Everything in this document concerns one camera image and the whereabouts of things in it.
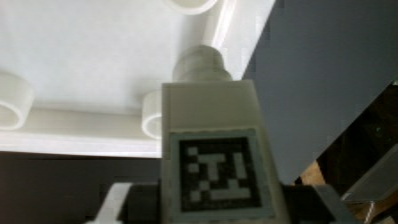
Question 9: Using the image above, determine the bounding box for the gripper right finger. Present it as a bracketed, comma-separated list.
[282, 185, 358, 224]

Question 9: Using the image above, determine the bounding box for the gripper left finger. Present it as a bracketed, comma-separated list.
[86, 182, 159, 224]

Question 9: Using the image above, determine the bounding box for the white table leg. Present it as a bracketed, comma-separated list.
[159, 45, 289, 224]

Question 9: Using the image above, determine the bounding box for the white square tabletop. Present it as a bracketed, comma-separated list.
[0, 0, 275, 158]

